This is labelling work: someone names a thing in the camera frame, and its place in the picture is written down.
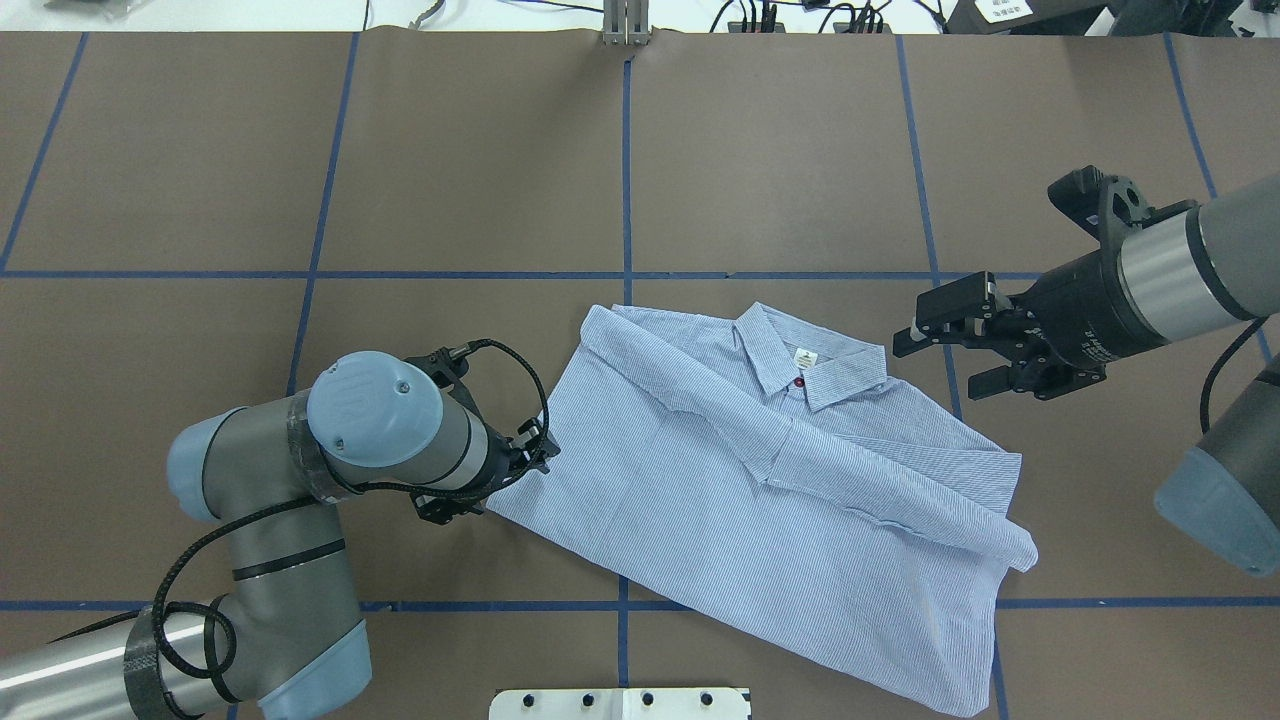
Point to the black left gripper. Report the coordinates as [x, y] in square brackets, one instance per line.
[527, 459]

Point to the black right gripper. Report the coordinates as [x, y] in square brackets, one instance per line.
[1082, 297]

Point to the light blue striped shirt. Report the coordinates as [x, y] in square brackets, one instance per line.
[770, 474]

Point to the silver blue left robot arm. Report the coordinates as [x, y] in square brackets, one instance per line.
[264, 608]

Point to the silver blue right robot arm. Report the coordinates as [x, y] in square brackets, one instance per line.
[1159, 275]

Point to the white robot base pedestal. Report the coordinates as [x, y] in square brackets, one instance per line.
[623, 703]

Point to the aluminium frame post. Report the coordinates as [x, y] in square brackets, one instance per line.
[626, 22]

